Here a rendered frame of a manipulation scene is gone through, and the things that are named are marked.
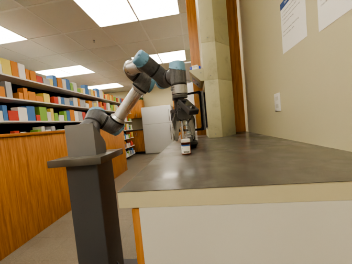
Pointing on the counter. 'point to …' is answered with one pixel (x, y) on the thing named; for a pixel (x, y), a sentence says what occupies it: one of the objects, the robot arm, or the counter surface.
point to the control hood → (198, 74)
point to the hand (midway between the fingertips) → (185, 138)
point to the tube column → (212, 21)
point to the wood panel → (232, 17)
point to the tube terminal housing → (218, 89)
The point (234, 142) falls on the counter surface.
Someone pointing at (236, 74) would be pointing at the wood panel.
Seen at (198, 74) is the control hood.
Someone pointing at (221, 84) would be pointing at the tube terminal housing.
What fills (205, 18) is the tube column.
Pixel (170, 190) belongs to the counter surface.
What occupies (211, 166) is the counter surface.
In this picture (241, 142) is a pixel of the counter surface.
